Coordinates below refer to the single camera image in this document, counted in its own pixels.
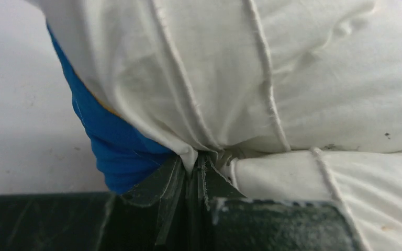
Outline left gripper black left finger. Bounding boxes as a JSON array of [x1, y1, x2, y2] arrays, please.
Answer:
[[0, 154, 189, 251]]

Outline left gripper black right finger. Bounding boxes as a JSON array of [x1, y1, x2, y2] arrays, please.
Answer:
[[191, 154, 364, 250]]

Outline yellow and blue pillowcase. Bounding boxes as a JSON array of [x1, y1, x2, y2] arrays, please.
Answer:
[[49, 32, 175, 194]]

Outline white pillow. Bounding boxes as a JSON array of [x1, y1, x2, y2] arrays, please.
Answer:
[[32, 1, 402, 250]]

